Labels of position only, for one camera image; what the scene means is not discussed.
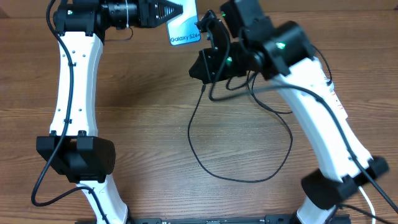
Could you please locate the blue Samsung Galaxy smartphone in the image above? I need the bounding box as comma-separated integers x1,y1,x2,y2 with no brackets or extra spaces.
167,0,201,46

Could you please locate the black USB charging cable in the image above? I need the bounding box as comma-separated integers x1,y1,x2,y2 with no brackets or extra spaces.
187,43,333,184

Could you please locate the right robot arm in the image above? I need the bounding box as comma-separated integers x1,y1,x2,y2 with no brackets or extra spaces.
189,1,389,223

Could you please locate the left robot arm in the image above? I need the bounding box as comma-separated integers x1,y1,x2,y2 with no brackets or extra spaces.
36,0,183,223

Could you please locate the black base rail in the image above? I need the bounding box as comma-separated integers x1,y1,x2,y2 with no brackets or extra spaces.
74,213,352,224

